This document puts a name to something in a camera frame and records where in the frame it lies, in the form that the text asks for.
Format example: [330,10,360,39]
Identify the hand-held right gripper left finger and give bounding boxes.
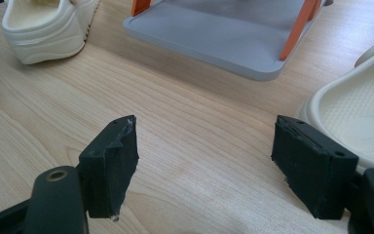
[78,114,140,222]

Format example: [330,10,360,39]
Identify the cream clog shoe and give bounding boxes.
[296,30,374,174]
[1,0,101,65]

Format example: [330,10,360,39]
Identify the grey shoe rack orange posts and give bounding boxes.
[122,0,334,82]

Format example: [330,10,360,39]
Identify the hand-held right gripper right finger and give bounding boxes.
[271,114,359,220]

